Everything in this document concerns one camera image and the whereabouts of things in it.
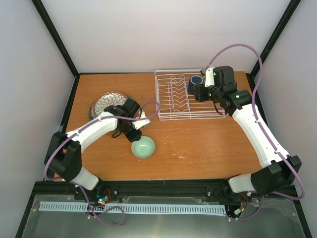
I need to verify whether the black frame post left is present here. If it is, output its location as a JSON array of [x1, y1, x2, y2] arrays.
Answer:
[[31, 0, 80, 78]]

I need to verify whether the black frame post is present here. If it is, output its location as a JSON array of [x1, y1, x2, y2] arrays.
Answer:
[[31, 0, 80, 78], [249, 0, 302, 77]]

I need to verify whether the light blue cable duct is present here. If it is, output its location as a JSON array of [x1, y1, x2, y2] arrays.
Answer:
[[38, 201, 226, 216]]

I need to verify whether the white wire dish rack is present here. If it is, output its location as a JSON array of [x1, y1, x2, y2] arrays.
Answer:
[[155, 69, 226, 120]]

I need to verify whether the dark blue mug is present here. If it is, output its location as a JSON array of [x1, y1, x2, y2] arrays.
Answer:
[[187, 75, 204, 95]]

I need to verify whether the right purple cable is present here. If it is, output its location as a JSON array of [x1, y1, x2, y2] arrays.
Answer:
[[204, 43, 306, 200]]

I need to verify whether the floral patterned plate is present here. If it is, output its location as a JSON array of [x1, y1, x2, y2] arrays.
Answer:
[[98, 91, 129, 109]]

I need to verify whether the black frame post right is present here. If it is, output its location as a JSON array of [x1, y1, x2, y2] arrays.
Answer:
[[249, 0, 302, 77]]

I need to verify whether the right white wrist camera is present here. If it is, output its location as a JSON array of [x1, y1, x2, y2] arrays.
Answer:
[[200, 69, 208, 76]]

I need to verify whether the light green bowl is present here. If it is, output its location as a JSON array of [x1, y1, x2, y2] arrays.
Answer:
[[131, 136, 156, 159]]

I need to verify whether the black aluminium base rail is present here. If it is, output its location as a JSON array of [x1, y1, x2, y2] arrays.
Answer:
[[85, 179, 249, 203]]

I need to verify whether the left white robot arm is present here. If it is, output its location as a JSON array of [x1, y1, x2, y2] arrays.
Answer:
[[44, 98, 151, 200]]

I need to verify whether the red and teal plate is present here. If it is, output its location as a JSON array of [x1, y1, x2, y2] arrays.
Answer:
[[89, 99, 104, 120]]

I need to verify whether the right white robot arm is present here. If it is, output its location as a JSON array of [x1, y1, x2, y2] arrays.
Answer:
[[193, 66, 302, 195]]

